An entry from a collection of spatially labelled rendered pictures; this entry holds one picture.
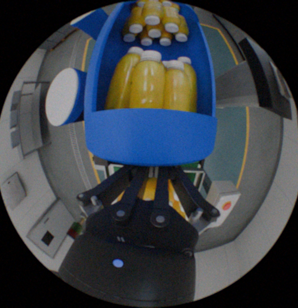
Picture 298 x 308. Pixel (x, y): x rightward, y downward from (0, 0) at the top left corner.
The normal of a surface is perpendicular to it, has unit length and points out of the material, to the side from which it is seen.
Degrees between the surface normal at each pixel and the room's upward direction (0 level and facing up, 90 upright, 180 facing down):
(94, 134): 23
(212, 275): 90
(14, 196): 90
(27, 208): 90
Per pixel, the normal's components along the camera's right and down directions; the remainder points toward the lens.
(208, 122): 0.51, 0.31
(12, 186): 0.99, -0.06
